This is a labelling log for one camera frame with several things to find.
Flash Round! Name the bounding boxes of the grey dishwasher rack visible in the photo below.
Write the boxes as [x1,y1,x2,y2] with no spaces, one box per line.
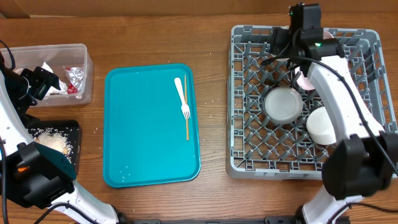
[226,25,397,180]

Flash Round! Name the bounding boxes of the white napkin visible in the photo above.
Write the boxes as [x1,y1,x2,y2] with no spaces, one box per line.
[42,62,68,96]

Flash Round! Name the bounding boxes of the red sauce packet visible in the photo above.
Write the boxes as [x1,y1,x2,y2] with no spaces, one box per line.
[67,83,78,94]

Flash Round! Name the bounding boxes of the teal plastic tray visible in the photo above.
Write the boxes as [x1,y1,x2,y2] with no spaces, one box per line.
[103,63,201,188]

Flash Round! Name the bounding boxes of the white plastic fork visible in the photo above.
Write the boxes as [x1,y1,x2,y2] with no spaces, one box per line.
[174,77,190,119]

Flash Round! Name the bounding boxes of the clear plastic bin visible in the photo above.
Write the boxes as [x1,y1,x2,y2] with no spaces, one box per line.
[10,44,93,107]

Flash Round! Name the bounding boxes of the black plastic bin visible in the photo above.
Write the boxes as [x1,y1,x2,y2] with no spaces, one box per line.
[27,119,82,175]

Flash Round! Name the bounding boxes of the white paper cup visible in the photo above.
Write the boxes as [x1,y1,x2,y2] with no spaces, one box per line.
[274,57,289,62]

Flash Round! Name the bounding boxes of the food waste pile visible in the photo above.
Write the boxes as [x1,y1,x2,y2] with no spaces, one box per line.
[29,128,73,162]

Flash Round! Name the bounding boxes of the white bowl with peanuts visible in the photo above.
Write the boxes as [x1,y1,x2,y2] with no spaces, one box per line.
[306,106,336,145]

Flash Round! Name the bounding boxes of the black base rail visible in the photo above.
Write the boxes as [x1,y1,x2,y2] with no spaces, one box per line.
[124,214,352,224]

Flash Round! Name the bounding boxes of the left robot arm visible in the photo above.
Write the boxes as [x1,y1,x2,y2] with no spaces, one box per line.
[1,58,130,223]

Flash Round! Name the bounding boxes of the orange carrot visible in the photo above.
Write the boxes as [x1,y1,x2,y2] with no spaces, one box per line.
[17,167,29,172]

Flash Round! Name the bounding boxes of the wooden chopstick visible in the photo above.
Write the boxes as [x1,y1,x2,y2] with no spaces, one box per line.
[184,75,189,141]

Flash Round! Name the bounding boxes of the white round plate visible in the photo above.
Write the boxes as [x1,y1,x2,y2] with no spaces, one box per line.
[295,30,333,91]

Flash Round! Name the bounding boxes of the aluminium foil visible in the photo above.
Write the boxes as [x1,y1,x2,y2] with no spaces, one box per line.
[63,67,84,91]

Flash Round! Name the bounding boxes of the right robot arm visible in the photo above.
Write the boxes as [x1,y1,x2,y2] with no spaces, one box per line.
[262,2,397,223]

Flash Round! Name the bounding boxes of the grey bowl with rice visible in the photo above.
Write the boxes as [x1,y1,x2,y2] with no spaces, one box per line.
[262,86,303,124]

